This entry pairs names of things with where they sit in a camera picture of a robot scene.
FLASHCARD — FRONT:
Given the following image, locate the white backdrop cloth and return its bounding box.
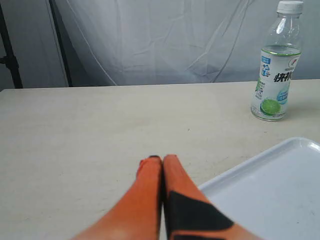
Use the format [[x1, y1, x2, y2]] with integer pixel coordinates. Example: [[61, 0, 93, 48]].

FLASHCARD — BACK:
[[0, 0, 320, 89]]

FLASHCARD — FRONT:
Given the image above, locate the clear lime drink bottle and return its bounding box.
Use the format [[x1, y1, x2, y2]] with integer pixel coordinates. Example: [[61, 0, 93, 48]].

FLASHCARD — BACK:
[[250, 0, 304, 121]]

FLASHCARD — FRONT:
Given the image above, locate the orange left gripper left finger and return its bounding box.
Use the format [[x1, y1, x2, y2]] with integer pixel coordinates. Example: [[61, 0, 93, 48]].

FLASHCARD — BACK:
[[73, 155, 162, 240]]

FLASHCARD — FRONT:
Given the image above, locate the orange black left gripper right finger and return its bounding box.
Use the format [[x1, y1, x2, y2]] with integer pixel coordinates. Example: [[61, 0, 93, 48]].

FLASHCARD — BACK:
[[163, 154, 261, 240]]

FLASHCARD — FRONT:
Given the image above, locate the white rectangular plastic tray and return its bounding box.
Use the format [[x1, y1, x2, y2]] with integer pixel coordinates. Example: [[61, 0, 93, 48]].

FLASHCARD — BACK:
[[199, 137, 320, 240]]

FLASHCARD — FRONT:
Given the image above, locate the black backdrop stand pole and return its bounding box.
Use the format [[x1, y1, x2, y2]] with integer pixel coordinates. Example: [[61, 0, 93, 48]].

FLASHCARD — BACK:
[[0, 7, 23, 89]]

